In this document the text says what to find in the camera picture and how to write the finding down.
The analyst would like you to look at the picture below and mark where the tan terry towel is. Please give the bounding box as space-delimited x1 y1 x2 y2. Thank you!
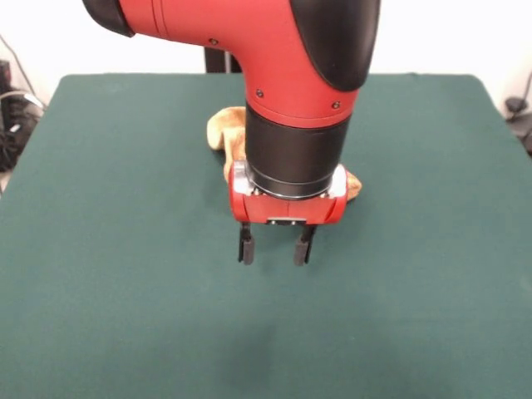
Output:
206 106 363 203

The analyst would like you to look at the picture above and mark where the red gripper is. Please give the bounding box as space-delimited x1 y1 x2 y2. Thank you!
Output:
229 160 348 268

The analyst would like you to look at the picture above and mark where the black cable bundle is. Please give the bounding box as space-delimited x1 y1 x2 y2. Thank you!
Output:
509 112 532 157

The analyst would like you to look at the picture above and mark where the dark green table cloth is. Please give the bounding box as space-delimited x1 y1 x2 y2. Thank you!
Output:
0 72 532 399

